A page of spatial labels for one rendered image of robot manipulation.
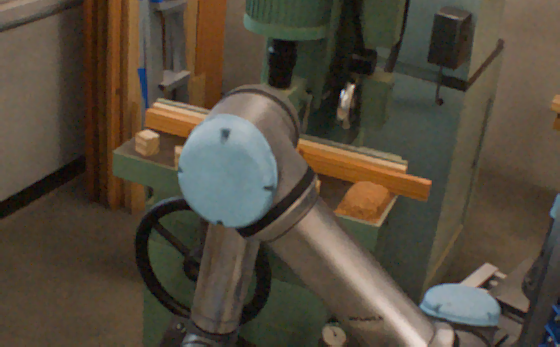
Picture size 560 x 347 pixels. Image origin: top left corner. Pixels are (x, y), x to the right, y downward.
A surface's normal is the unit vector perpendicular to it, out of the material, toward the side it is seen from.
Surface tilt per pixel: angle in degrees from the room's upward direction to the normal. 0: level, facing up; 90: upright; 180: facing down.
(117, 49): 87
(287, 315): 90
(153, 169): 90
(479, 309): 8
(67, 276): 0
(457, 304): 7
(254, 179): 85
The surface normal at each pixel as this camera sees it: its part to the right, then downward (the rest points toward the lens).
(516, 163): -0.44, 0.33
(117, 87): 0.89, 0.24
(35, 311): 0.11, -0.91
